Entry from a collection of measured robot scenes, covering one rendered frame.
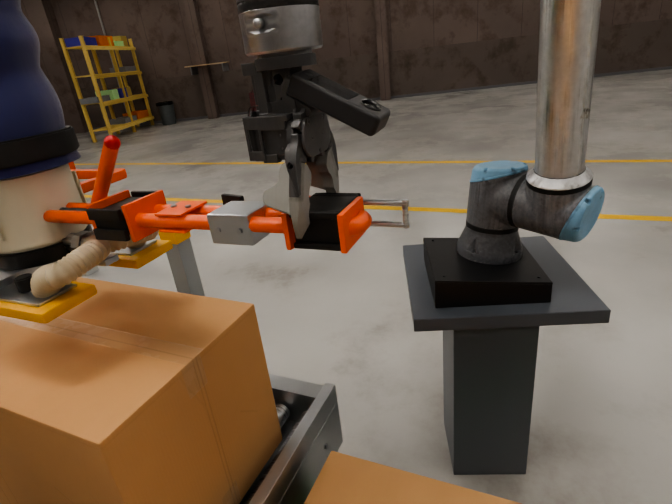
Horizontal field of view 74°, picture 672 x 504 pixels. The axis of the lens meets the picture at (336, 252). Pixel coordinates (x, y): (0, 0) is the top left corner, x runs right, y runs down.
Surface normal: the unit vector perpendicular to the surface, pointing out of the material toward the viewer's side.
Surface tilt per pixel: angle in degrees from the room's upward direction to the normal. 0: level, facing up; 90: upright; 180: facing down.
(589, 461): 0
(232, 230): 90
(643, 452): 0
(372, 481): 0
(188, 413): 90
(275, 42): 91
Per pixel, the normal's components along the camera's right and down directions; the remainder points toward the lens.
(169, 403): 0.90, 0.07
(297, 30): 0.47, 0.32
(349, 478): -0.11, -0.91
